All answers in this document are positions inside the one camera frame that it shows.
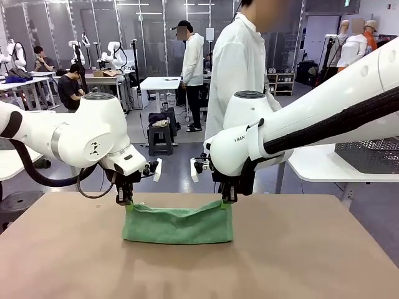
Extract wooden shoe shelf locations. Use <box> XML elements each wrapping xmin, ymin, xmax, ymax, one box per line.
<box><xmin>264</xmin><ymin>72</ymin><xmax>296</xmax><ymax>97</ymax></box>

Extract dark folded garment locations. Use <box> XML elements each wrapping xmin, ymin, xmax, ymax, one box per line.
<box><xmin>148</xmin><ymin>111</ymin><xmax>171</xmax><ymax>127</ymax></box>

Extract seated person grey shirt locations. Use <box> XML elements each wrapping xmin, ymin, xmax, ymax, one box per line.
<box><xmin>32</xmin><ymin>45</ymin><xmax>57</xmax><ymax>73</ymax></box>

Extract green terry towel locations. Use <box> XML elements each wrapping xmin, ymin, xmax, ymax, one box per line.
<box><xmin>121</xmin><ymin>199</ymin><xmax>234</xmax><ymax>245</ymax></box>

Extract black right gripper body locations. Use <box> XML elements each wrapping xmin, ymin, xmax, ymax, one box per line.
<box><xmin>213</xmin><ymin>173</ymin><xmax>241</xmax><ymax>198</ymax></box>

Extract black tripod with white top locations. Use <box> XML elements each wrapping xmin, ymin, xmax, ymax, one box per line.
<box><xmin>314</xmin><ymin>33</ymin><xmax>340</xmax><ymax>91</ymax></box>

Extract white height adjustable desk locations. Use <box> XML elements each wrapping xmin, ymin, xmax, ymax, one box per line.
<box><xmin>139</xmin><ymin>76</ymin><xmax>183</xmax><ymax>148</ymax></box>

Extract white computer tower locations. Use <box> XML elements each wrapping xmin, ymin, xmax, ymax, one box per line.
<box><xmin>130</xmin><ymin>86</ymin><xmax>144</xmax><ymax>110</ymax></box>

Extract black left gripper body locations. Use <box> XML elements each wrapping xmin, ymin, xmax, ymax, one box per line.
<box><xmin>107</xmin><ymin>168</ymin><xmax>142</xmax><ymax>196</ymax></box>

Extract black camera tripod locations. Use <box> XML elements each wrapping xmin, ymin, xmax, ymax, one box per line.
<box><xmin>72</xmin><ymin>43</ymin><xmax>91</xmax><ymax>94</ymax></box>

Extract grey frame work desk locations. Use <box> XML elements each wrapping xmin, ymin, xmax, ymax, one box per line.
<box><xmin>83</xmin><ymin>73</ymin><xmax>133</xmax><ymax>113</ymax></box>

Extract white work desk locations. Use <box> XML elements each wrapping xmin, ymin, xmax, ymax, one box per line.
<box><xmin>0</xmin><ymin>76</ymin><xmax>60</xmax><ymax>112</ymax></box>

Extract thin black left gripper cable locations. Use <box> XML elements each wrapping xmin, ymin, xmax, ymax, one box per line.
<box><xmin>77</xmin><ymin>169</ymin><xmax>118</xmax><ymax>199</ymax></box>

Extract black right arm cable sleeve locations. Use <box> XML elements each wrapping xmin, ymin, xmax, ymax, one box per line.
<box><xmin>241</xmin><ymin>83</ymin><xmax>399</xmax><ymax>197</ymax></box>

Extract mannequin orange shirt beige cap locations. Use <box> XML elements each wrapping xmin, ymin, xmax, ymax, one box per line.
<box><xmin>363</xmin><ymin>19</ymin><xmax>380</xmax><ymax>52</ymax></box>

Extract thick black left arm hose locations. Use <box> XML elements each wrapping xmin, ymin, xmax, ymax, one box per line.
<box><xmin>8</xmin><ymin>136</ymin><xmax>99</xmax><ymax>188</ymax></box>

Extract black upright pole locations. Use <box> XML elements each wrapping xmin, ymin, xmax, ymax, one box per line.
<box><xmin>130</xmin><ymin>39</ymin><xmax>142</xmax><ymax>110</ymax></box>

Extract grey jacket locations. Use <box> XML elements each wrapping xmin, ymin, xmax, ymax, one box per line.
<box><xmin>7</xmin><ymin>68</ymin><xmax>34</xmax><ymax>80</ymax></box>

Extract person in white shirt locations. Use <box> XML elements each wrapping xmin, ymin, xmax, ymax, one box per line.
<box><xmin>204</xmin><ymin>0</ymin><xmax>289</xmax><ymax>144</ymax></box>

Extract seated person black shirt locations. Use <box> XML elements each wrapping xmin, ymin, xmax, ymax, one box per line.
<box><xmin>57</xmin><ymin>64</ymin><xmax>87</xmax><ymax>113</ymax></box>

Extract bare white mannequin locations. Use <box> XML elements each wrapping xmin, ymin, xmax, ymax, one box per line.
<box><xmin>337</xmin><ymin>20</ymin><xmax>352</xmax><ymax>68</ymax></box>

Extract dark grey plastic basket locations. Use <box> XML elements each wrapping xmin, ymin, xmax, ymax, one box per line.
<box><xmin>334</xmin><ymin>138</ymin><xmax>399</xmax><ymax>175</ymax></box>

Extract black bag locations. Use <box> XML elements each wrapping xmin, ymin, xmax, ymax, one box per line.
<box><xmin>296</xmin><ymin>61</ymin><xmax>319</xmax><ymax>87</ymax></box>

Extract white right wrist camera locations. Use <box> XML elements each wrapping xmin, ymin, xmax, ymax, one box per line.
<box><xmin>190</xmin><ymin>157</ymin><xmax>200</xmax><ymax>184</ymax></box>

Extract mannequin white top orange trousers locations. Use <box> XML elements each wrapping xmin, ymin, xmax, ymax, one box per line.
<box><xmin>335</xmin><ymin>17</ymin><xmax>368</xmax><ymax>71</ymax></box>

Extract dark grey plastic stool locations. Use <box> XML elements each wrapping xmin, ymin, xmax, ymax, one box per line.
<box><xmin>0</xmin><ymin>189</ymin><xmax>44</xmax><ymax>235</ymax></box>
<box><xmin>148</xmin><ymin>123</ymin><xmax>179</xmax><ymax>157</ymax></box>

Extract person white hoodie black cap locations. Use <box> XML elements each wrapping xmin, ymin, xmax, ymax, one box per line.
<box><xmin>170</xmin><ymin>20</ymin><xmax>206</xmax><ymax>133</ymax></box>

